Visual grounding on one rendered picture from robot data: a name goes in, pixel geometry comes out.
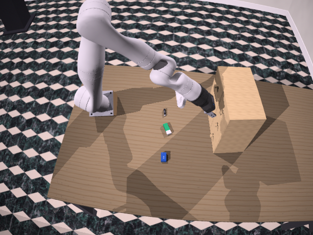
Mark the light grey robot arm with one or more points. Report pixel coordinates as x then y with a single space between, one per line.
94 25

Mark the green and white eraser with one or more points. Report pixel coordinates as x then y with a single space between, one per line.
167 129

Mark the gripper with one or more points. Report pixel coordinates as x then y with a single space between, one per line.
199 96

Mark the blue nine-volt battery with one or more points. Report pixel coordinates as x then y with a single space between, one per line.
163 156

